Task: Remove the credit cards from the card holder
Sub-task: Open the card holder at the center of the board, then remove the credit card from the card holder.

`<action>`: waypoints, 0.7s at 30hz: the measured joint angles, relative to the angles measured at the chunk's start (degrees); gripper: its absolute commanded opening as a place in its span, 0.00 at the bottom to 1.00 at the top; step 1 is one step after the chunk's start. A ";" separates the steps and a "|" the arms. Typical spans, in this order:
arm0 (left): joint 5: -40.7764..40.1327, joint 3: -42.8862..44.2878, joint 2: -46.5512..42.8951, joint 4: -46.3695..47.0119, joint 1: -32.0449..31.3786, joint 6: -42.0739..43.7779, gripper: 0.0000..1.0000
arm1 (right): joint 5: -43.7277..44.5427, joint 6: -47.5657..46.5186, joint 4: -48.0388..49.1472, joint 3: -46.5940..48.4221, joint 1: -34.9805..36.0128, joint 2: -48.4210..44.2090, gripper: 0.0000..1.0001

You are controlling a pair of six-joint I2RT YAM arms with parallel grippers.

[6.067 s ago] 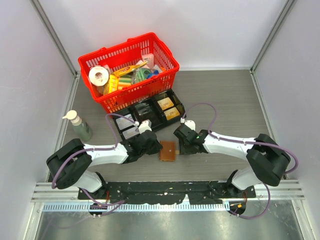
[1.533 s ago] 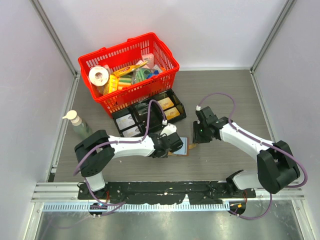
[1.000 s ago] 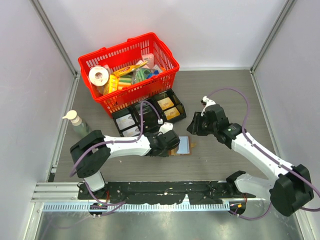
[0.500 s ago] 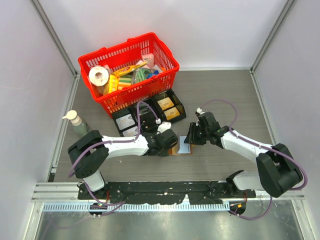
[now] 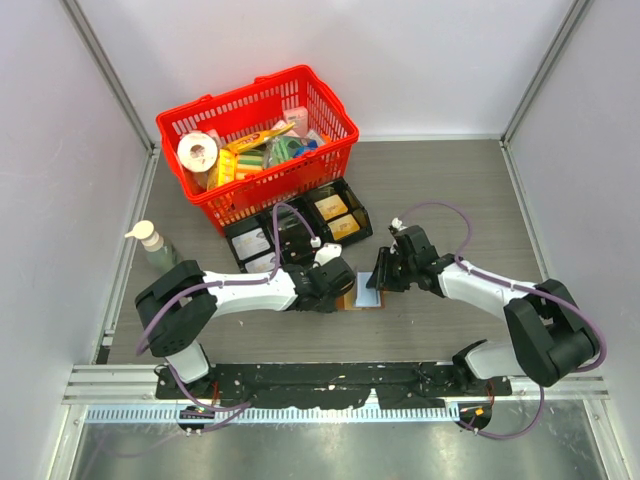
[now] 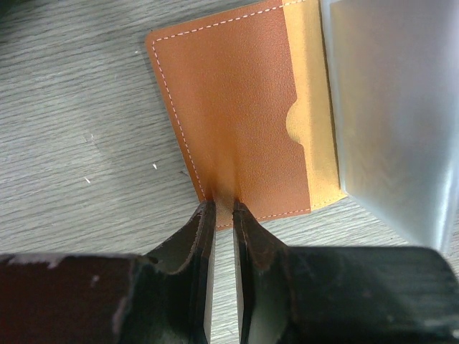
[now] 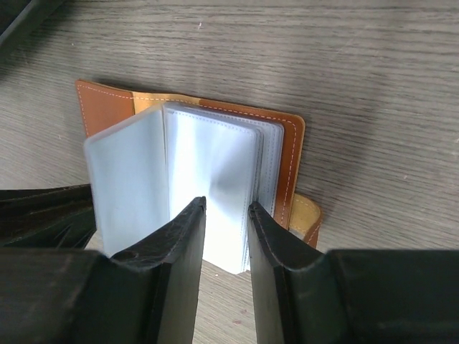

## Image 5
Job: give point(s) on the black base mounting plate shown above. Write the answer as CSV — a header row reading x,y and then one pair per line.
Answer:
x,y
339,386

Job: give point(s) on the green package in basket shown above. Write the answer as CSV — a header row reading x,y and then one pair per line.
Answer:
x,y
280,150

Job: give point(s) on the black card organizer tray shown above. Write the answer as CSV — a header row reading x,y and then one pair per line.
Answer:
x,y
290,229

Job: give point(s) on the white card slot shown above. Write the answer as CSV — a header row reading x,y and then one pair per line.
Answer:
x,y
263,264
250,243

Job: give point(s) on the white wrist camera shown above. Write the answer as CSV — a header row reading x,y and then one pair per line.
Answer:
x,y
396,227
324,252

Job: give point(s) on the gold card slot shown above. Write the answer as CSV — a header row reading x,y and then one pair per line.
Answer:
x,y
343,226
331,207

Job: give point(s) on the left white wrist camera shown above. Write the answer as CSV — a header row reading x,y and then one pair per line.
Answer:
x,y
324,252

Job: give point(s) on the white slotted cable duct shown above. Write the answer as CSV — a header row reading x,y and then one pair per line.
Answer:
x,y
187,414

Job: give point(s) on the gold card lower slot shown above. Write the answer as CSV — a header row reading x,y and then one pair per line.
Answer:
x,y
343,226

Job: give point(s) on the green soap pump bottle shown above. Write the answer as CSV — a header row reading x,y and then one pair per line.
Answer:
x,y
159,250

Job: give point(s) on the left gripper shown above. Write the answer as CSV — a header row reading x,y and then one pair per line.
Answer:
x,y
328,307

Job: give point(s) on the red plastic shopping basket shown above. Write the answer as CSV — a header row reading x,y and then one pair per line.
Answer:
x,y
252,108

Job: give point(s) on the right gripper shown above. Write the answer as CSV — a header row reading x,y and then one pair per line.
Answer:
x,y
381,278

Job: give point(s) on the pink box in basket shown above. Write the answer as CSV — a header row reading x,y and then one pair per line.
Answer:
x,y
299,116

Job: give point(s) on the white card upper slot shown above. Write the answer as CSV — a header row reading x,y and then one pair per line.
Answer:
x,y
250,243

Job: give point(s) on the brown leather card holder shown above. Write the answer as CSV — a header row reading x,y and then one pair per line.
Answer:
x,y
360,297

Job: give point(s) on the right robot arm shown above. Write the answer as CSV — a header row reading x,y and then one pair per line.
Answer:
x,y
548,337

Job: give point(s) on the yellow snack package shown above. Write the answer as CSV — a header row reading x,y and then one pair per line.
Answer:
x,y
244,157

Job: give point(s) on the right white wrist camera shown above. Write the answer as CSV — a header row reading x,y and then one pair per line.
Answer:
x,y
396,227

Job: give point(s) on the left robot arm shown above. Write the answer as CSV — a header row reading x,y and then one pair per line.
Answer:
x,y
175,309

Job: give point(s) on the white card lower slot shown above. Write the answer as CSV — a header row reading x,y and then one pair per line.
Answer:
x,y
263,264

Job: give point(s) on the gold card upper slot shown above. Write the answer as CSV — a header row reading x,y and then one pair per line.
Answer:
x,y
331,207

